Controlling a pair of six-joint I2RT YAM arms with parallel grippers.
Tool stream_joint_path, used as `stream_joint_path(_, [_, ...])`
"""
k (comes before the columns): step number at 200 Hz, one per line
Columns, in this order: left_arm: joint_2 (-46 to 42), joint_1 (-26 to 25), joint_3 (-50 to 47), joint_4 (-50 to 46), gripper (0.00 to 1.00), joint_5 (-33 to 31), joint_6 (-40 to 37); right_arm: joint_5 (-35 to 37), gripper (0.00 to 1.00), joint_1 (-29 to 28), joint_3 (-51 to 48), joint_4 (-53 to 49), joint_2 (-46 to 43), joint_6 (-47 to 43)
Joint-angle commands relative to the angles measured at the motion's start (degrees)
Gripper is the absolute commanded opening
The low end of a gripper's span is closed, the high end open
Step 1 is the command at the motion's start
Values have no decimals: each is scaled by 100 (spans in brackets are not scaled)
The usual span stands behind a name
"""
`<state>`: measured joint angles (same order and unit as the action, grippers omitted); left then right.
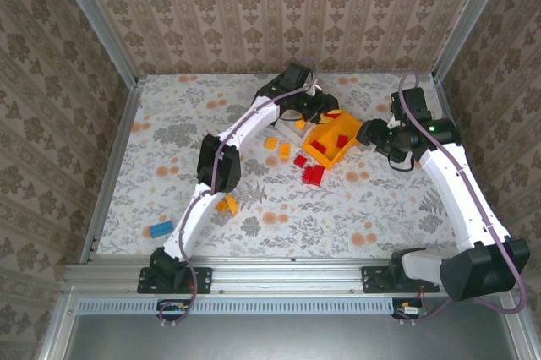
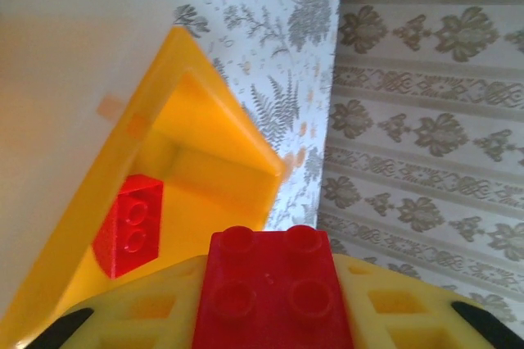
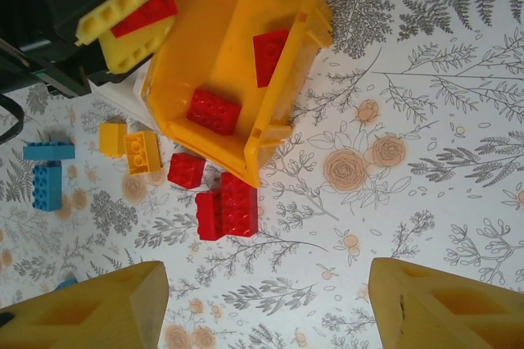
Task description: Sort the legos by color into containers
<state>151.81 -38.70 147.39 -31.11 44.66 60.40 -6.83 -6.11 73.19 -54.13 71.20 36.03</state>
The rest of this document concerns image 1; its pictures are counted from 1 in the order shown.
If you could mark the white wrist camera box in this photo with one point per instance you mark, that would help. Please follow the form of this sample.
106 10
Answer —
316 90
393 122

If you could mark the aluminium frame post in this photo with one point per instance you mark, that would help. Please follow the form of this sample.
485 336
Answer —
469 17
95 17

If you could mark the yellow curved lego piece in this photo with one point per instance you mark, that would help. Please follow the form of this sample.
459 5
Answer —
232 204

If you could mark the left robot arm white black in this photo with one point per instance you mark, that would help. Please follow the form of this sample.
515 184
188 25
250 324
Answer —
203 212

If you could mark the small connector board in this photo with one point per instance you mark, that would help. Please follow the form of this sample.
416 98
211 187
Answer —
410 310
173 307

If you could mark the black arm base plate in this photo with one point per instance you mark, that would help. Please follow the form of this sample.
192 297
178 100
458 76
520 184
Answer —
205 279
372 279

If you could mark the grey metal panel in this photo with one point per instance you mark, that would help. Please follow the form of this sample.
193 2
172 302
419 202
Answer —
274 339

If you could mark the white plastic bin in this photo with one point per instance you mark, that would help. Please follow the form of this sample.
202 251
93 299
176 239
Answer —
293 134

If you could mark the blue lego brick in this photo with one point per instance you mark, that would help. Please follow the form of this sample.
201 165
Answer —
161 229

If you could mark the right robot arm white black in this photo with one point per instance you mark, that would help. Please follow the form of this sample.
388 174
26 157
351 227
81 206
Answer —
465 182

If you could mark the red lego brick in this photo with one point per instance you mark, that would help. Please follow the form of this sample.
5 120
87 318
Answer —
307 175
318 174
342 141
300 161
318 146
332 115

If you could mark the floral patterned table sheet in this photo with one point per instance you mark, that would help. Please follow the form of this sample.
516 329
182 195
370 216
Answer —
338 225

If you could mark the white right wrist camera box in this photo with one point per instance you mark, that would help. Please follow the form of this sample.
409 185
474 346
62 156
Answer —
393 122

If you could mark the aluminium cross rail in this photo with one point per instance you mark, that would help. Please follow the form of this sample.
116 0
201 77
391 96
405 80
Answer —
287 275

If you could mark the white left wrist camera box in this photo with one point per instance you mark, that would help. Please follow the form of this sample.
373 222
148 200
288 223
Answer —
316 90

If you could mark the orange plastic bin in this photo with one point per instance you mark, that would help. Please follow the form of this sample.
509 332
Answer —
327 157

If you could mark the small yellow lego brick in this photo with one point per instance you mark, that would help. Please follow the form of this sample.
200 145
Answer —
221 206

